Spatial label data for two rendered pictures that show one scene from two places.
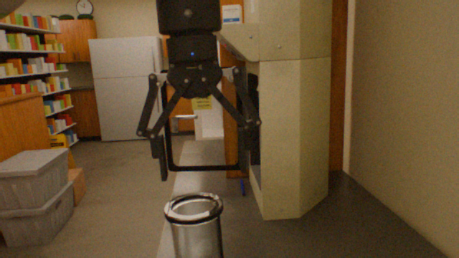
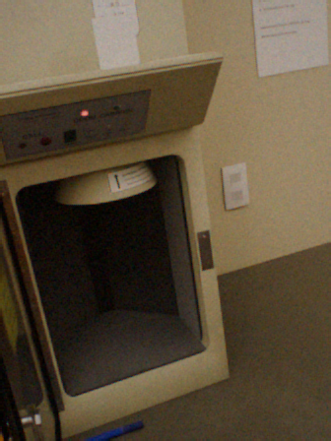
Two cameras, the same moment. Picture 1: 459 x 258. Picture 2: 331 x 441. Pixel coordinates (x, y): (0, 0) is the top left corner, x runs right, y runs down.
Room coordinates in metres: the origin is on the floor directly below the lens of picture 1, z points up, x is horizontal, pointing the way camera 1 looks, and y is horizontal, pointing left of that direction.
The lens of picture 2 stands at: (1.15, 0.63, 1.52)
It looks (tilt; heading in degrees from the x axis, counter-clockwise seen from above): 19 degrees down; 256
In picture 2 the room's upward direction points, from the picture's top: 9 degrees counter-clockwise
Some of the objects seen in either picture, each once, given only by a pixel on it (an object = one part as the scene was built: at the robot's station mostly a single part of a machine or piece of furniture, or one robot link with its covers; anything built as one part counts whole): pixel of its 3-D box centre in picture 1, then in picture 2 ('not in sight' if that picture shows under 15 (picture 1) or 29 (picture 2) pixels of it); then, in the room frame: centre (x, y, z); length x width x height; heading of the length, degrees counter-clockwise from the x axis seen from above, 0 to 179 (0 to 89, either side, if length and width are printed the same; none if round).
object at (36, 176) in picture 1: (34, 177); not in sight; (2.62, 1.66, 0.49); 0.60 x 0.42 x 0.33; 3
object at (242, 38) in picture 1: (232, 45); (99, 110); (1.05, -0.03, 1.46); 0.32 x 0.11 x 0.10; 3
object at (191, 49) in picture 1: (193, 67); not in sight; (0.50, 0.04, 1.42); 0.08 x 0.07 x 0.09; 94
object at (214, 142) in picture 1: (203, 121); (23, 370); (1.21, 0.08, 1.19); 0.30 x 0.01 x 0.40; 86
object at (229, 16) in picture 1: (232, 16); (115, 42); (1.01, -0.04, 1.54); 0.05 x 0.05 x 0.06; 79
